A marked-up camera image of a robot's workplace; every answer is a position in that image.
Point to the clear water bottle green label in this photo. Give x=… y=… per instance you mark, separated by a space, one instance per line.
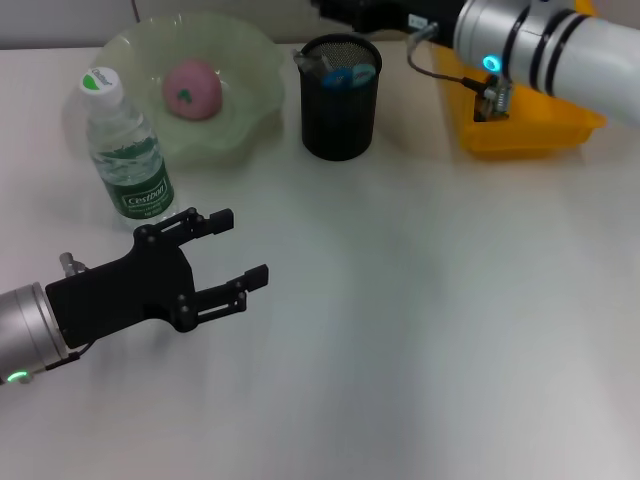
x=135 y=165

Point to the green plastic wrapper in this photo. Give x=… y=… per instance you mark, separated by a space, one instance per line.
x=482 y=107

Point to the silver ballpoint pen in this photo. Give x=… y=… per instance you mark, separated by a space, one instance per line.
x=306 y=61

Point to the black mesh pen holder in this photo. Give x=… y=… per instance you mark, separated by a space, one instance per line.
x=337 y=125

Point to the yellow plastic bin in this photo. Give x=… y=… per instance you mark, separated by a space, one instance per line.
x=530 y=135

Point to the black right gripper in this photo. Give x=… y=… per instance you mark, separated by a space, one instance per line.
x=385 y=15

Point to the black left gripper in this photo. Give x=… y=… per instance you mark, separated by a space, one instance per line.
x=125 y=295

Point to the blue scissors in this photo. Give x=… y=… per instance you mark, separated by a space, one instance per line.
x=345 y=79

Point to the pink peach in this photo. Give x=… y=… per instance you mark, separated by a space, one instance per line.
x=200 y=100

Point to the pale green glass fruit plate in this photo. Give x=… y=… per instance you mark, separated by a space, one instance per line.
x=240 y=100

